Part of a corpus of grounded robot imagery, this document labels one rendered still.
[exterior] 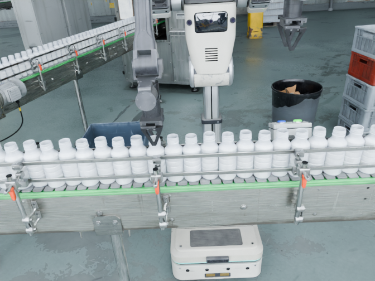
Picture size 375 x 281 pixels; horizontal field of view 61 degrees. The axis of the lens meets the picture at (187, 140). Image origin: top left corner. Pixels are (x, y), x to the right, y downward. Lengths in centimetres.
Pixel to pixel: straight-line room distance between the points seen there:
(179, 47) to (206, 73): 317
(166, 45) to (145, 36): 382
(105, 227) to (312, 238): 155
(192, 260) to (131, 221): 78
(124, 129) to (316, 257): 143
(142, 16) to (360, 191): 89
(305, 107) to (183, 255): 175
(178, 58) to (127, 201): 376
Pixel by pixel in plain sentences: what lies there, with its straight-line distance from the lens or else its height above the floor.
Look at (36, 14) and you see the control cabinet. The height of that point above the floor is 106.
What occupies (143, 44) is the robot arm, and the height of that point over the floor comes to 146.
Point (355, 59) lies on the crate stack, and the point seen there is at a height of 82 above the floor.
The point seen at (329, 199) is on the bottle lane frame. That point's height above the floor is 92.
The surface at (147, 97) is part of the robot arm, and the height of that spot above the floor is 134.
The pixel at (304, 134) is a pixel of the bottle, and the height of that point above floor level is 116.
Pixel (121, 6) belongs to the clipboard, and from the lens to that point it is 493.
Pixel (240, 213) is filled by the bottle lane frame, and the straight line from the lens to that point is 115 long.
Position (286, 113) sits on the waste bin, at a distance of 301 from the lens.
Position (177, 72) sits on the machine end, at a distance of 479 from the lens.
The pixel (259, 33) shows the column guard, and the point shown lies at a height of 13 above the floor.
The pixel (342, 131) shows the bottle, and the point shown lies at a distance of 110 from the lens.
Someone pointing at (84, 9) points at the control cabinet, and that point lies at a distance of 804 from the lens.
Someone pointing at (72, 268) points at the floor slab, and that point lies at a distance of 229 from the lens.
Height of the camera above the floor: 163
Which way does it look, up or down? 28 degrees down
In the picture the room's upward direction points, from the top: 3 degrees counter-clockwise
